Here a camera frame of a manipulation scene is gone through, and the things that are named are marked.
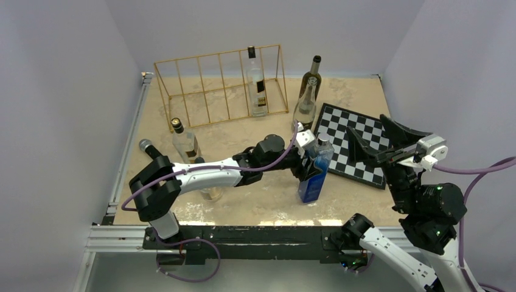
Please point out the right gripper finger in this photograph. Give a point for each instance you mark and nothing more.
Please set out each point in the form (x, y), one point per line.
(399, 135)
(359, 150)

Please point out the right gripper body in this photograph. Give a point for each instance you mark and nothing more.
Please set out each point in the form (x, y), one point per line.
(401, 179)

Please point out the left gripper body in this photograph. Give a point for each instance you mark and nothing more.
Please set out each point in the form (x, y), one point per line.
(297, 169)

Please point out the tall blue gradient bottle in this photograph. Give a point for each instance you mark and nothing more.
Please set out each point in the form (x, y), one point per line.
(317, 159)

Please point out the clear bottle dark label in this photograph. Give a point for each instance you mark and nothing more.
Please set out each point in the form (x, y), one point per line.
(305, 108)

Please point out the clear bottle gold white label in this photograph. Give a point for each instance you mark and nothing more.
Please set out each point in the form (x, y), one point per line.
(212, 194)

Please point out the dark green wine bottle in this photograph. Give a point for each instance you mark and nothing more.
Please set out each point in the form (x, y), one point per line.
(313, 72)

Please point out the clear bottle black cap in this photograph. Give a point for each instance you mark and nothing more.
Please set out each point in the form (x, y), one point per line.
(256, 85)

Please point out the clear bottle black gold label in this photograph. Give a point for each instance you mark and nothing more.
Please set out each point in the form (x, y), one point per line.
(185, 142)

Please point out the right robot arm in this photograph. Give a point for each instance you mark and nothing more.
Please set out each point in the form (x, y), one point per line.
(430, 212)

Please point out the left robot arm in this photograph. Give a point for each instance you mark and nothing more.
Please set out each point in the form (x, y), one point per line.
(156, 187)

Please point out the black white chessboard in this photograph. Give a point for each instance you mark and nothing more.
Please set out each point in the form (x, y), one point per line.
(333, 121)

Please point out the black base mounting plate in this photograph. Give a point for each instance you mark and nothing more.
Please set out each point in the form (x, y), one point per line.
(194, 245)

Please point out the black microphone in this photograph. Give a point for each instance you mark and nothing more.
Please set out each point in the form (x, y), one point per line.
(147, 147)

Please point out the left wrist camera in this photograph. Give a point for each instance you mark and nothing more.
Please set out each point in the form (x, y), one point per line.
(304, 141)

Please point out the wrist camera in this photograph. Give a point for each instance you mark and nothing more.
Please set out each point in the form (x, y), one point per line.
(304, 141)
(428, 152)

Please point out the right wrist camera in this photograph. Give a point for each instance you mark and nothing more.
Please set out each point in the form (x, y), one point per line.
(428, 152)

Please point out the gold wire wine rack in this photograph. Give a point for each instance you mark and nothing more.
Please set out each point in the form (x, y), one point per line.
(214, 88)

